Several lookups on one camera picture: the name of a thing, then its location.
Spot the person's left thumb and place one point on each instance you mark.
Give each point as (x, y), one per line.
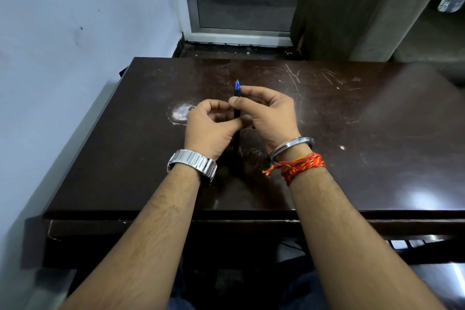
(234, 126)

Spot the silver metal wristwatch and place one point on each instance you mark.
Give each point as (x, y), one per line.
(194, 162)

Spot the person's right hand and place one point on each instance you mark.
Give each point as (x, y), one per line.
(272, 117)

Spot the person's right forearm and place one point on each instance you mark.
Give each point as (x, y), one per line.
(348, 248)

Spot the silver metal bangle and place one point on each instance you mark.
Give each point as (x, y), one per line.
(290, 145)

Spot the person's right thumb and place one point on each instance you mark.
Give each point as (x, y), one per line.
(241, 102)

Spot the aluminium framed glass door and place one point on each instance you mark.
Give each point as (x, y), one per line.
(239, 1)

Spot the dark wooden cabinet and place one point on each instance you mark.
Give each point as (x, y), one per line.
(345, 4)

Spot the person's blue jeans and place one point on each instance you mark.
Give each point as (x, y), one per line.
(301, 288)

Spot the black pen with blue tip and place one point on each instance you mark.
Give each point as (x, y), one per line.
(237, 113)

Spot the person's left forearm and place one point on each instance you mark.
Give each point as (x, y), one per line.
(145, 248)

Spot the person's left hand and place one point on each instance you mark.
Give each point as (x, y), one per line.
(203, 131)

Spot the dark metal frame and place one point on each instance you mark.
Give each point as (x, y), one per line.
(428, 248)

